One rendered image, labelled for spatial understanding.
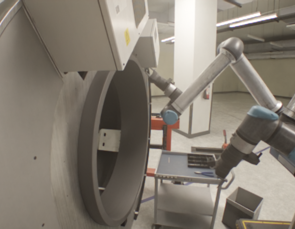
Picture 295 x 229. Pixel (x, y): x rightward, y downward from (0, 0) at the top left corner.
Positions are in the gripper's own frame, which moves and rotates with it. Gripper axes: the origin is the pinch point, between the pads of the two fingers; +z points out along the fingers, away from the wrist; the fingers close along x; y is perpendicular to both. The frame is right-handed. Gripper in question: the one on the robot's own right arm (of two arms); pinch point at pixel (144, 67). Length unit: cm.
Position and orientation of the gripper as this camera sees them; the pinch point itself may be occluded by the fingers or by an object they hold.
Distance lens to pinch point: 115.5
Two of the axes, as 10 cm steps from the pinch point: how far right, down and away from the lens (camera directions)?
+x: 6.1, -7.3, 3.1
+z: -7.7, -6.3, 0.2
